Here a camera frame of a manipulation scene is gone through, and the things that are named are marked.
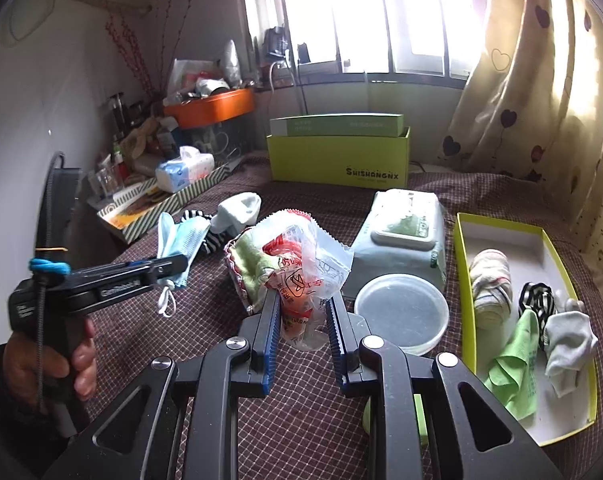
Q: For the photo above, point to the light green cloth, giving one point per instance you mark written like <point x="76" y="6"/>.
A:
<point x="514" y="375"/>

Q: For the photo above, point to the striped cardboard tray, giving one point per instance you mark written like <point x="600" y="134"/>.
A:
<point x="146" y="215"/>

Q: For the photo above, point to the small black white striped sock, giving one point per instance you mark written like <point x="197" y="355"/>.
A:
<point x="211" y="240"/>

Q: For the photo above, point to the white blue tissue pack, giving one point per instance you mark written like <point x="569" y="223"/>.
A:
<point x="181" y="172"/>

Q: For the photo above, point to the yellow-green deep cardboard box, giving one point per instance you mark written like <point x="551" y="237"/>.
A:
<point x="321" y="160"/>

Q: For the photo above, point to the red branch decoration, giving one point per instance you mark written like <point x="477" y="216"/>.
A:
<point x="131" y="50"/>

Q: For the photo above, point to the large black white striped sock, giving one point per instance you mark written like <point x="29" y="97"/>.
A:
<point x="536" y="300"/>

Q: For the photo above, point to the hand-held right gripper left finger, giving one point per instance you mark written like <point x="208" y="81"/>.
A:
<point x="272" y="350"/>

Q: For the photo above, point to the yellow-green shallow cardboard box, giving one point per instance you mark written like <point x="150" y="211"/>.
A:
<point x="506" y="237"/>

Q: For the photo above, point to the blue elastic band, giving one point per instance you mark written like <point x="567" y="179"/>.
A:
<point x="46" y="265"/>

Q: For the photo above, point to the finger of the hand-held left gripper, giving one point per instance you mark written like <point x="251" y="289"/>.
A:
<point x="131" y="269"/>
<point x="166" y="277"/>

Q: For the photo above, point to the pale green wet wipes pack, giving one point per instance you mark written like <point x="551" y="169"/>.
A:
<point x="401" y="240"/>

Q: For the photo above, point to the clear drinking glasses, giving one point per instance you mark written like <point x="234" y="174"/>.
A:
<point x="104" y="180"/>

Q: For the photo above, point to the clear red-printed plastic bag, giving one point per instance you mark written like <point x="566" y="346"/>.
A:
<point x="311" y="260"/>

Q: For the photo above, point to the brown checked blanket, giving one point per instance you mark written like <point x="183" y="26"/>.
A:
<point x="301" y="435"/>

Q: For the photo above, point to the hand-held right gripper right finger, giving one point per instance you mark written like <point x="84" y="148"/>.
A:
<point x="337" y="350"/>

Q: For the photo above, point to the cream sock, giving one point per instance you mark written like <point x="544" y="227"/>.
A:
<point x="489" y="285"/>

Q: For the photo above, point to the clear plastic container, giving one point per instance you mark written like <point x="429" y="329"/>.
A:
<point x="226" y="137"/>

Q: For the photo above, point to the clear jar with white lid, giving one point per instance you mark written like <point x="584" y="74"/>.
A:
<point x="401" y="310"/>

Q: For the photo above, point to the cream heart-print curtain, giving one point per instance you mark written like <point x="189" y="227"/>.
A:
<point x="531" y="85"/>

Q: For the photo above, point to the orange plastic bin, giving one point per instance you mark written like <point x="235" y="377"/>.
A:
<point x="211" y="107"/>

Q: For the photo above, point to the grey sock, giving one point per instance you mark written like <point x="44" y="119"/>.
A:
<point x="566" y="345"/>

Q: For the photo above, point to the long green carton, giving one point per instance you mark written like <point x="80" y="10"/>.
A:
<point x="331" y="125"/>

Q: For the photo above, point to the beige plush toy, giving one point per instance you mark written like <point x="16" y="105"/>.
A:
<point x="141" y="137"/>

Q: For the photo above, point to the white plastic bag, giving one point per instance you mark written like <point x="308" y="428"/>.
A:
<point x="186" y="72"/>

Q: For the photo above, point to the green plastic container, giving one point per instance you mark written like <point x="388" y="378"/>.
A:
<point x="421" y="422"/>

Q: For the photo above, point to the blue face mask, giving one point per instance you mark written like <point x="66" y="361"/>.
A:
<point x="179" y="245"/>

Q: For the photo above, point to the black appliance on windowsill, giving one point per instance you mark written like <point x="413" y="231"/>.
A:
<point x="275" y="40"/>

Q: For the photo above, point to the person's left hand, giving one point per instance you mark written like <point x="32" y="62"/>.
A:
<point x="84" y="367"/>

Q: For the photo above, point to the dark pump bottle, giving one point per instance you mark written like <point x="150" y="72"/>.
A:
<point x="116" y="110"/>

